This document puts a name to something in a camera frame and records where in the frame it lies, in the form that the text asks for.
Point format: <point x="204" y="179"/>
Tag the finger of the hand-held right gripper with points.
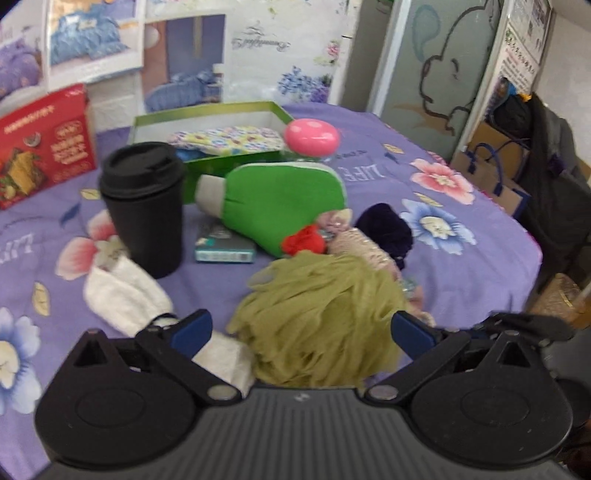
<point x="545" y="325"/>

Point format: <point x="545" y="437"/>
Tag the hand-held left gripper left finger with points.
<point x="191" y="330"/>

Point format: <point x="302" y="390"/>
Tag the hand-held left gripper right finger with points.
<point x="413" y="334"/>

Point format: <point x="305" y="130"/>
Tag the white fluffy towel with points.
<point x="122" y="295"/>

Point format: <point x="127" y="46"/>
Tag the small teal card box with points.
<point x="224" y="251"/>

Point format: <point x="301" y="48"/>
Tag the olive green mesh bath sponge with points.
<point x="318" y="314"/>

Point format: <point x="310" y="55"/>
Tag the pink lace scrunchie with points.
<point x="358" y="244"/>

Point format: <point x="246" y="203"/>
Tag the dark purple scrunchie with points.
<point x="385" y="230"/>

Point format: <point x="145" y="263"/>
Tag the red scrunchie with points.
<point x="304" y="241"/>

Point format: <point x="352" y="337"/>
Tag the green stuffed toy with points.
<point x="277" y="198"/>

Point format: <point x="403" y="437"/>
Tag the green cardboard box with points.
<point x="207" y="168"/>

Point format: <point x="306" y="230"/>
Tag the wicker stool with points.
<point x="561" y="295"/>

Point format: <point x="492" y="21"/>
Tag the purple floral tablecloth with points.
<point x="461" y="277"/>

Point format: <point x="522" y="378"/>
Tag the black lidded cup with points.
<point x="145" y="207"/>

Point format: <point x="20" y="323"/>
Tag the floral patterned cloth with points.
<point x="226" y="136"/>

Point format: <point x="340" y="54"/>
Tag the dark knitted hat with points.
<point x="512" y="110"/>

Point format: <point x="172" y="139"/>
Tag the glass jar with pink lid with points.
<point x="311" y="136"/>

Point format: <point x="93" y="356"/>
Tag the red cracker box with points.
<point x="44" y="143"/>

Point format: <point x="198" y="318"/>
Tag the cartoon printed sliding door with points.
<point x="438" y="69"/>

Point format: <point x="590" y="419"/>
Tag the dark blue bedding wall poster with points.
<point x="184" y="64"/>

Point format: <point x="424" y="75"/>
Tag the white wall notice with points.
<point x="524" y="41"/>

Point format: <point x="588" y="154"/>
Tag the white floral wall sheet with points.
<point x="286" y="46"/>

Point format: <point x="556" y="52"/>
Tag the purple bedding wall poster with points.
<point x="18" y="69"/>

